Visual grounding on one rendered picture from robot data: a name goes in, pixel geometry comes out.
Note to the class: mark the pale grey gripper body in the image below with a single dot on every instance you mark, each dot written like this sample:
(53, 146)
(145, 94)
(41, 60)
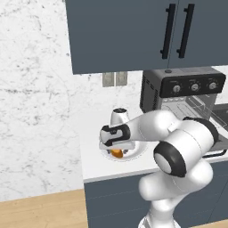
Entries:
(118, 145)

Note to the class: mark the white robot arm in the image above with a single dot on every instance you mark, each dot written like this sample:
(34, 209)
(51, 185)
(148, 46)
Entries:
(190, 142)

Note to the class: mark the orange-brown baguette bread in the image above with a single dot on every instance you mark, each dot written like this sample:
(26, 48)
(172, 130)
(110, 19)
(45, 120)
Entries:
(117, 153)

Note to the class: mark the black toaster oven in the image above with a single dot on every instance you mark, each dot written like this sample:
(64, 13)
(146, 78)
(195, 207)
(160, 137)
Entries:
(154, 89)

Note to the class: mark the black toaster oven knob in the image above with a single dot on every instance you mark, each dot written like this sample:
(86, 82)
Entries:
(212, 85)
(194, 86)
(176, 88)

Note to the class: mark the toaster oven glass door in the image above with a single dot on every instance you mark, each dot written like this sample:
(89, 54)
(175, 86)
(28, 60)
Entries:
(222, 118)

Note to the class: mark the white round plate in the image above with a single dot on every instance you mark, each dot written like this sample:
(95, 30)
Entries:
(138, 150)

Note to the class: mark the dark blue base cupboard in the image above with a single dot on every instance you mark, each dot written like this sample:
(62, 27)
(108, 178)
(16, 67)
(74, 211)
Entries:
(112, 201)

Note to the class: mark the grey wall socket plate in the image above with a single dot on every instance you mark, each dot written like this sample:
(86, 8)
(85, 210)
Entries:
(108, 79)
(121, 78)

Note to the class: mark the dark blue wall cupboard door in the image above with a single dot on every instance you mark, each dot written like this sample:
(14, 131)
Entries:
(118, 32)
(210, 32)

